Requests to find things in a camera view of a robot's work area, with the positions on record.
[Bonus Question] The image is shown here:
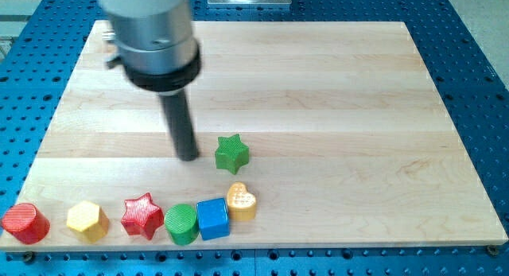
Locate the red cylinder block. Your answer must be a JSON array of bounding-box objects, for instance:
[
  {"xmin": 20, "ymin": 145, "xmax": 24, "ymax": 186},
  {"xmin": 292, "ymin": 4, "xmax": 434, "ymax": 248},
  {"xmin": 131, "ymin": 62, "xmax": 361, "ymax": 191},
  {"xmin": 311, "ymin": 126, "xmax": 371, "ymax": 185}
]
[{"xmin": 1, "ymin": 203, "xmax": 50, "ymax": 244}]

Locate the red star block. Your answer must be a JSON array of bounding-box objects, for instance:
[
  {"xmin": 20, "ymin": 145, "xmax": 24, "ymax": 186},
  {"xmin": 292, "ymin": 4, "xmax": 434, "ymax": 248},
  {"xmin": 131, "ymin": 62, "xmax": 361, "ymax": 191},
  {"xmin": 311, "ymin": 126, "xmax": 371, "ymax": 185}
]
[{"xmin": 121, "ymin": 192, "xmax": 164, "ymax": 240}]

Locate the green cylinder block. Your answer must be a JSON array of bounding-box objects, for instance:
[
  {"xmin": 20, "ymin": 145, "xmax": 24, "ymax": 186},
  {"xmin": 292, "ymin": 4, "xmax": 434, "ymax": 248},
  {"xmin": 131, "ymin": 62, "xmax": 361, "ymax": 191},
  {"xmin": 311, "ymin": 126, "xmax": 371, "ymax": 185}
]
[{"xmin": 164, "ymin": 204, "xmax": 199, "ymax": 246}]

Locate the green star block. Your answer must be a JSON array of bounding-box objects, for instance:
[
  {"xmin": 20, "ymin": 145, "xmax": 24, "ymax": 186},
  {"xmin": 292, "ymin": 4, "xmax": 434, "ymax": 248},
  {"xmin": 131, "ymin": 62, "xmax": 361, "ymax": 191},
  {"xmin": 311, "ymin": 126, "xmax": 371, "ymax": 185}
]
[{"xmin": 215, "ymin": 134, "xmax": 250, "ymax": 175}]

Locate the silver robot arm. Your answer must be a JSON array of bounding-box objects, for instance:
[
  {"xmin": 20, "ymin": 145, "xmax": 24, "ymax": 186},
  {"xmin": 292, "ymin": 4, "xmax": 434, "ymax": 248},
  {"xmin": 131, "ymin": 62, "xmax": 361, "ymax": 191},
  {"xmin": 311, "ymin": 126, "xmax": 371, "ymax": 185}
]
[{"xmin": 98, "ymin": 0, "xmax": 200, "ymax": 95}]

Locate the yellow heart block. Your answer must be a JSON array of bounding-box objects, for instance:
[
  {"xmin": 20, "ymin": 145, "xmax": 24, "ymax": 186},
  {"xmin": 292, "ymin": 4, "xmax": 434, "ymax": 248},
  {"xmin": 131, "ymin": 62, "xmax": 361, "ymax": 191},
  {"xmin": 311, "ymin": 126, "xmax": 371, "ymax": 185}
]
[{"xmin": 227, "ymin": 182, "xmax": 257, "ymax": 221}]

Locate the yellow hexagon block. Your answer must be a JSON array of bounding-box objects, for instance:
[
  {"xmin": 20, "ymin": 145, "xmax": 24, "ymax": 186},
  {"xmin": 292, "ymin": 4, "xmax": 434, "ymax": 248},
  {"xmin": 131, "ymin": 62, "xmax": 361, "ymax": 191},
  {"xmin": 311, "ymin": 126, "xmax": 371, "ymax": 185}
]
[{"xmin": 66, "ymin": 200, "xmax": 109, "ymax": 243}]

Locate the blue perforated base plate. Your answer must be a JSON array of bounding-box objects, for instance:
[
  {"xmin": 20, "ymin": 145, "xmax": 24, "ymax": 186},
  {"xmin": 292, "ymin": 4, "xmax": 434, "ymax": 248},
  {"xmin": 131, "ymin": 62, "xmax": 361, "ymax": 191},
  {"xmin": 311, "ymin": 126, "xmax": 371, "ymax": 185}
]
[{"xmin": 1, "ymin": 0, "xmax": 508, "ymax": 275}]

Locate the blue cube block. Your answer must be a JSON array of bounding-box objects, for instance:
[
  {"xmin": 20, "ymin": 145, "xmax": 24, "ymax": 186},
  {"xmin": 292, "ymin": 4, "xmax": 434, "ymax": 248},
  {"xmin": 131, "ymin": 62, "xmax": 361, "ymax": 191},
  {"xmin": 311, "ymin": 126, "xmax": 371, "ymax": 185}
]
[{"xmin": 196, "ymin": 198, "xmax": 230, "ymax": 240}]

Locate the light wooden board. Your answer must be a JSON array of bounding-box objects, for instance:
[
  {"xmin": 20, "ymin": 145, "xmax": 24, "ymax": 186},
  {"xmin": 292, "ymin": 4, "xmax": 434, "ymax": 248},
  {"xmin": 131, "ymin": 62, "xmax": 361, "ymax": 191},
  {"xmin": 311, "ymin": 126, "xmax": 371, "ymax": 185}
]
[{"xmin": 18, "ymin": 21, "xmax": 508, "ymax": 251}]

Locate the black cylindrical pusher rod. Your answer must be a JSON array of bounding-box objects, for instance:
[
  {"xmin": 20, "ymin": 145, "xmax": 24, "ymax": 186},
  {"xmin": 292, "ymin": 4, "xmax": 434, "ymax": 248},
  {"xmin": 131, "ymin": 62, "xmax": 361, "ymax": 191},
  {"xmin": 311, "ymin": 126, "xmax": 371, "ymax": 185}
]
[{"xmin": 158, "ymin": 89, "xmax": 199, "ymax": 161}]

